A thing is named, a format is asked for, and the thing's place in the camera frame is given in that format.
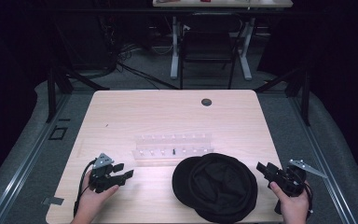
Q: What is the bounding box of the person's left hand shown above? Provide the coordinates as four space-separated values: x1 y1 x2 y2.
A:
70 170 120 224

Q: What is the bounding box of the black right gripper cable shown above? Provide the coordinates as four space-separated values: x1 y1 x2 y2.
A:
304 182 314 220

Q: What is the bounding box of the white desk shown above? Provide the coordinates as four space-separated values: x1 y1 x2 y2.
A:
152 0 294 81

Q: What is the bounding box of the person's right hand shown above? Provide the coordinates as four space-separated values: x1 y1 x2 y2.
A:
268 181 310 224

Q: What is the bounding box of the grey tape piece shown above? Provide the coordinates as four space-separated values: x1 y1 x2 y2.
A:
41 196 65 206

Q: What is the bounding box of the black hat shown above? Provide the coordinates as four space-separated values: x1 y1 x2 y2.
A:
172 152 259 224

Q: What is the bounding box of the bundle of floor cables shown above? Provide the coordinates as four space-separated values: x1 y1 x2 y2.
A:
99 15 181 91

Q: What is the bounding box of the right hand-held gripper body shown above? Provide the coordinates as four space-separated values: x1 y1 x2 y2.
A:
272 159 329 198

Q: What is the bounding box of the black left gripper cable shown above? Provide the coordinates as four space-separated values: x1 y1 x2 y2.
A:
73 159 98 217

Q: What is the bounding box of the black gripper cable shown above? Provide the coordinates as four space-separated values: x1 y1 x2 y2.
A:
73 159 98 217
304 182 314 220

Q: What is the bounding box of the black chair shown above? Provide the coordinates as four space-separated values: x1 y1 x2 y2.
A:
179 12 244 91

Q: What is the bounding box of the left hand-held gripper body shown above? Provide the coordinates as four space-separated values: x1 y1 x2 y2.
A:
88 152 119 194

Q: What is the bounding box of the aluminium floor rail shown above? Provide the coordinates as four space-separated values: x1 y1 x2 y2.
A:
287 92 358 224
0 92 73 224

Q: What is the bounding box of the black tape square outline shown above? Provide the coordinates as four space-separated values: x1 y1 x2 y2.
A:
48 125 68 141

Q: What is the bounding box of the clear acrylic rack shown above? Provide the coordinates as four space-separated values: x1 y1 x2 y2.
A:
131 133 215 161

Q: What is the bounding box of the black metal stand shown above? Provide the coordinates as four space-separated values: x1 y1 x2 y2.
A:
45 22 111 124
254 63 311 127

